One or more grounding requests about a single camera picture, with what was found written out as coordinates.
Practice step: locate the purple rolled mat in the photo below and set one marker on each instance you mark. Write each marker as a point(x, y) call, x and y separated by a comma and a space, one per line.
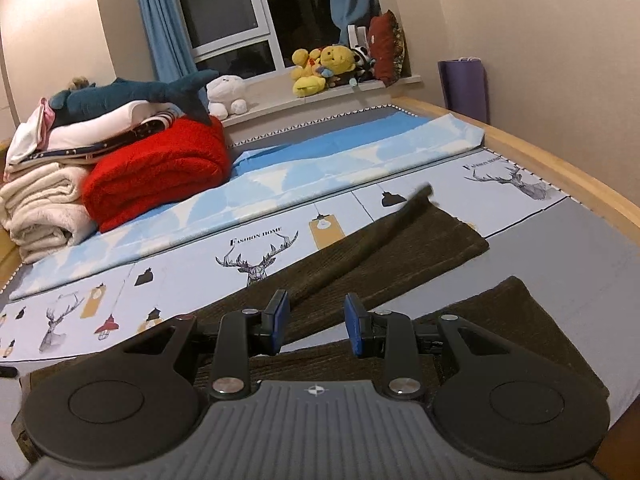
point(465, 88)

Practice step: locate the blue cloud pattern quilt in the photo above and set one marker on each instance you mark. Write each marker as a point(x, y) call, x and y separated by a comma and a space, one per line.
point(264, 181)

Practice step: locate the cream folded blanket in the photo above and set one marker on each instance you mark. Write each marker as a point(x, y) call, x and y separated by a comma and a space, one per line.
point(43, 210)

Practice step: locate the white plush toy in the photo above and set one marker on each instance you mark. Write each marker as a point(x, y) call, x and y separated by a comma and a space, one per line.
point(226, 96)

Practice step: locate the red folded blanket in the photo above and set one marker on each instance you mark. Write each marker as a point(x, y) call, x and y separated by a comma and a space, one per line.
point(167, 167)

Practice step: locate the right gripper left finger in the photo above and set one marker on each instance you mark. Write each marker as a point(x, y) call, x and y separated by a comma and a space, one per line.
point(241, 335)

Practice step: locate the blue curtain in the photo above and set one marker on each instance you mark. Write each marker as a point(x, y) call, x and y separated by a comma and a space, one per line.
point(168, 41)

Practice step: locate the white pink folded clothes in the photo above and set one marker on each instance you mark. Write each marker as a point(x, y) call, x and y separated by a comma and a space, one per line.
point(37, 142)

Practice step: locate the white framed window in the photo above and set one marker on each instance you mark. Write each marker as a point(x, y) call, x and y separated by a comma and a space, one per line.
point(253, 38)

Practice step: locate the teal shark plush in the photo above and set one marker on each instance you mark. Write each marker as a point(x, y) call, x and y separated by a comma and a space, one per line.
point(71, 106)

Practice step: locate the yellow plush toy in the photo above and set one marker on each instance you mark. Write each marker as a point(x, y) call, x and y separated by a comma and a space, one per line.
point(318, 69)

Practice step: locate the panda plush toy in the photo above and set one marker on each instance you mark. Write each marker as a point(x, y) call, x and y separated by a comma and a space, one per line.
point(364, 69)

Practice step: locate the wooden bed frame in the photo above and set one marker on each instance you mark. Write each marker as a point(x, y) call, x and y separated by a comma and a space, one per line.
point(519, 272)

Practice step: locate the deer print bed sheet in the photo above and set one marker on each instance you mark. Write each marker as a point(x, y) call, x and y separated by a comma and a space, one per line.
point(350, 239)

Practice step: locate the dark red cushion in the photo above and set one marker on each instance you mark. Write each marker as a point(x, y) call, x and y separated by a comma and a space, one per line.
point(387, 47)

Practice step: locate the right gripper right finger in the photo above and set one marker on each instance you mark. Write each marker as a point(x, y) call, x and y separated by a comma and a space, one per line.
point(389, 336)

